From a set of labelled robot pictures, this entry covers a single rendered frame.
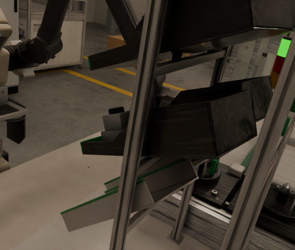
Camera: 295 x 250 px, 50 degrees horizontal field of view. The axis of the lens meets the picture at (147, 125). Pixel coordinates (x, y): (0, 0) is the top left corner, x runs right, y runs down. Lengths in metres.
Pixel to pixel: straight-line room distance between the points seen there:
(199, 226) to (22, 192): 0.54
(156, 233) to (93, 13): 11.08
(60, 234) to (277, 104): 0.69
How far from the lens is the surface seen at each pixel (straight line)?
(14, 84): 4.23
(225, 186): 1.02
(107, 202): 0.58
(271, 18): 0.42
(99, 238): 0.90
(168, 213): 0.96
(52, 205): 1.00
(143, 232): 0.94
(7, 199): 1.03
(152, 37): 0.40
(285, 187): 0.98
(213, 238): 0.94
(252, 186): 0.40
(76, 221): 0.69
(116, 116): 0.58
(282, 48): 1.06
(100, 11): 11.64
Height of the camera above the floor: 1.49
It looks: 24 degrees down
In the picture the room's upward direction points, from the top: 10 degrees clockwise
